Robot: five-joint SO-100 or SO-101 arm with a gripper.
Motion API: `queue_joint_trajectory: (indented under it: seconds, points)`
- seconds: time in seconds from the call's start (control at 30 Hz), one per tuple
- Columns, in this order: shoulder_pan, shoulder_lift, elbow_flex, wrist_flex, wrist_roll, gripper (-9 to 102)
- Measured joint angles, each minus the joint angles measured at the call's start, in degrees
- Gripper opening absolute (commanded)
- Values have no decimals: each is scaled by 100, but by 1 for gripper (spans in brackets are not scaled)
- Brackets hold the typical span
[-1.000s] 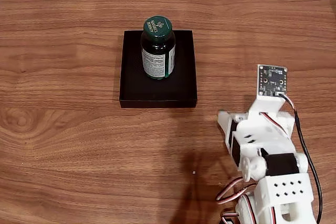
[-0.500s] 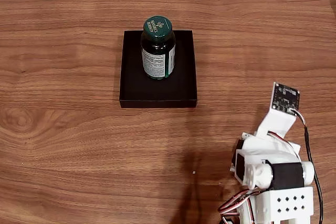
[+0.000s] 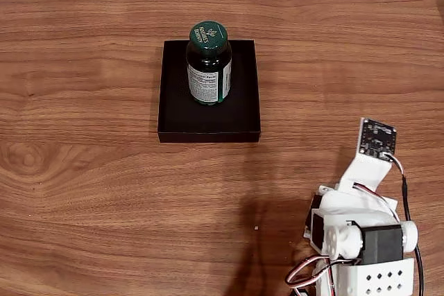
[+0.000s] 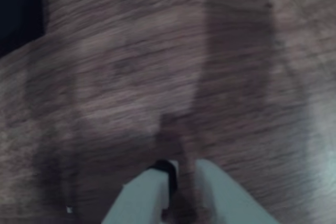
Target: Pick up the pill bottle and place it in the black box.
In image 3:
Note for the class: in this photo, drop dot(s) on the green-capped dark pill bottle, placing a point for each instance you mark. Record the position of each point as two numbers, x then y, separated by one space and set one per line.
208 77

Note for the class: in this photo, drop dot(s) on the black open box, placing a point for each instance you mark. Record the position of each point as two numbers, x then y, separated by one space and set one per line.
173 119

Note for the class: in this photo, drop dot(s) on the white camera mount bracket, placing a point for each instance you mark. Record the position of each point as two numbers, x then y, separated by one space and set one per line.
364 171

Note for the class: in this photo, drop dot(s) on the gripper camera circuit board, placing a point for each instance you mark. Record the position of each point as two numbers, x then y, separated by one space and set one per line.
378 140

